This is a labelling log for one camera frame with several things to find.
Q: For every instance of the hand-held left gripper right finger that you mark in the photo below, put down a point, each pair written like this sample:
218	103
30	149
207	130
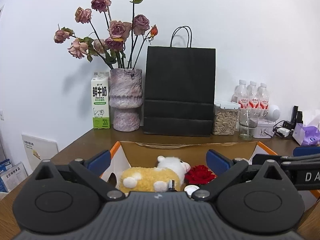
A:
217	161

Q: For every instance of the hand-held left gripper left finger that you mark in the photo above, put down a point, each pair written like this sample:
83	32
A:
100	158

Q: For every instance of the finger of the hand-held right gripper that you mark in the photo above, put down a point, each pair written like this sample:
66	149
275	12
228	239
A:
307	151
300	161

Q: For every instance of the red rose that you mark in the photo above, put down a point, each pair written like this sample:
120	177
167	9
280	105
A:
200	175

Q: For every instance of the red cardboard box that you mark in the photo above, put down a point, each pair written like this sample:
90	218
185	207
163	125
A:
190	150

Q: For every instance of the white flip-top cap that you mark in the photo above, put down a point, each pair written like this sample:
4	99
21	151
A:
190	189

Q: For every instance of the yellow white sheep plush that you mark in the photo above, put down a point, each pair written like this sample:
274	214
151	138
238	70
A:
147	177

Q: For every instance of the wooden desktop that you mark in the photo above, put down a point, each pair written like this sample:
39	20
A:
82	145

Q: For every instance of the purple tissue pack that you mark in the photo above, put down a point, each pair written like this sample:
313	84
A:
308	135

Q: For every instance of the black small device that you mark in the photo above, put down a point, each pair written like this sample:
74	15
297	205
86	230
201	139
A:
296	115

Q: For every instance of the clear seed container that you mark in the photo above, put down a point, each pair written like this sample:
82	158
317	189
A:
225	121

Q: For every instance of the clear drinking glass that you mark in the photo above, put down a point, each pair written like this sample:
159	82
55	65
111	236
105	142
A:
248	127

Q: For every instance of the white printed tin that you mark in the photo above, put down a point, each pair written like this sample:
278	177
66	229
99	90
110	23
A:
263	130

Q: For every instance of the white round device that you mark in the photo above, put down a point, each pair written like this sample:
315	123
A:
273	112

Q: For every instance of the green white milk carton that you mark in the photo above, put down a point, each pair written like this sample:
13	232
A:
100	100

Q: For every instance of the red label water bottle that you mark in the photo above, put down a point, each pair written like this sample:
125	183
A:
241	97
263	98
253	97

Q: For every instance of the purple mottled vase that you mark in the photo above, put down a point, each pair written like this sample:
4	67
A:
126	92

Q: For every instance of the black paper bag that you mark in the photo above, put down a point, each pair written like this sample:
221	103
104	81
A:
180	90

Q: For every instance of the white printed box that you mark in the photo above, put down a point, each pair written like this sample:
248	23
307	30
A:
16	177

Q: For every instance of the blue printed box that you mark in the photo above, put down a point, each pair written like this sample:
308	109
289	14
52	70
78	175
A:
4	166

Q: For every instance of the dried pink roses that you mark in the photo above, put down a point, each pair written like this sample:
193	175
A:
117	30

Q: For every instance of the white wall switch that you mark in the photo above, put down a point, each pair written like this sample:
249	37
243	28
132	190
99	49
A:
2	115

